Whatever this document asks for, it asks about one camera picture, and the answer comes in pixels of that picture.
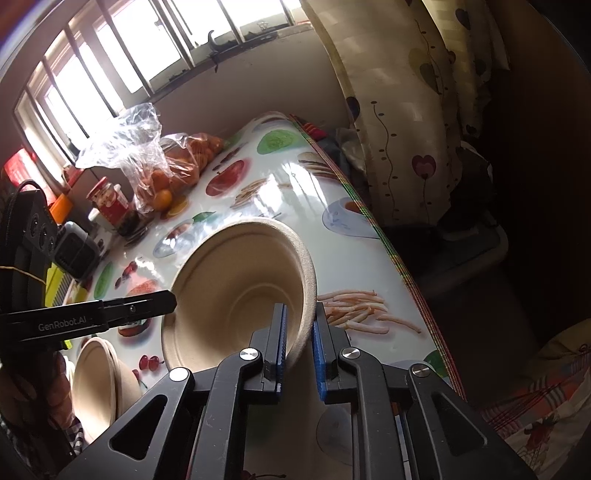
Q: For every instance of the fruit print tablecloth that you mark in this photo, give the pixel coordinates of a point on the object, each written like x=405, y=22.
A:
x=332, y=230

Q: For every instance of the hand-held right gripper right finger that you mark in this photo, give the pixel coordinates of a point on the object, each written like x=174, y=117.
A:
x=319, y=360

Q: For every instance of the red box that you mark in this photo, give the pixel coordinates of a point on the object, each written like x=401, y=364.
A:
x=21, y=170

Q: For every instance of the beige paper bowl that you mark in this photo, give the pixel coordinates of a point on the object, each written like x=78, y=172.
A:
x=94, y=387
x=231, y=286

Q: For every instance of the plaid blanket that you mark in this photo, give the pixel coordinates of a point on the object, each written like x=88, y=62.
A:
x=545, y=415

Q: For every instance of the grey plastic bin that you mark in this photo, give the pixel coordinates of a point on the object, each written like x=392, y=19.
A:
x=466, y=258

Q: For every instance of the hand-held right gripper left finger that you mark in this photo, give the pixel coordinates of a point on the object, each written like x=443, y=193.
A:
x=279, y=355

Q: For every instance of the dark sauce jar red label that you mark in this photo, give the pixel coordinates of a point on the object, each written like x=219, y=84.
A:
x=113, y=205

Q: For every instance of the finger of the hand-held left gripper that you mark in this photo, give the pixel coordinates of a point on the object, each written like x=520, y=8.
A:
x=152, y=304

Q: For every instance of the plastic bag of oranges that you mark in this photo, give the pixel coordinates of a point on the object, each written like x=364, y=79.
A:
x=184, y=161

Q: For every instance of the black ventilated appliance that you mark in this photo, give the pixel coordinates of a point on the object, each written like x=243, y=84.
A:
x=76, y=251

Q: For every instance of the lime green box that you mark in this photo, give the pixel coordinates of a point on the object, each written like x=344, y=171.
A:
x=54, y=286

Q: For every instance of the black white striped box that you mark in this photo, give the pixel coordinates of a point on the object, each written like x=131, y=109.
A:
x=69, y=293

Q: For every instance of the barred window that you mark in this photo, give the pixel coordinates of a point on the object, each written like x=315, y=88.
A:
x=138, y=41

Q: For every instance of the heart print curtain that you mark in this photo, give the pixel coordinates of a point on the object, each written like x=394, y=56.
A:
x=406, y=101

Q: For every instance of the orange container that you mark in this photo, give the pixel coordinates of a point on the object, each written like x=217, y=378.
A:
x=61, y=208

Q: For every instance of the person's left forearm checkered sleeve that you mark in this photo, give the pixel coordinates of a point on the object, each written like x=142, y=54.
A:
x=76, y=438

